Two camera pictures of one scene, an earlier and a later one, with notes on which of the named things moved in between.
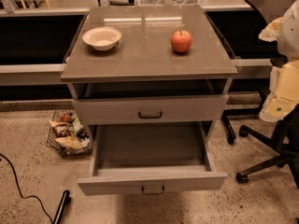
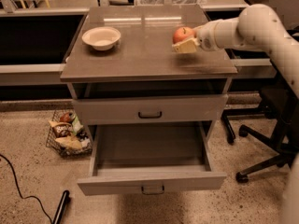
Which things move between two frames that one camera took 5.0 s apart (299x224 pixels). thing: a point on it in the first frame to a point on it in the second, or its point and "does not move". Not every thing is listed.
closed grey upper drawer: [138, 110] does not move
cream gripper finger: [271, 32] to [186, 47]
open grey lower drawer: [151, 159] does not move
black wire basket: [67, 136] does not move
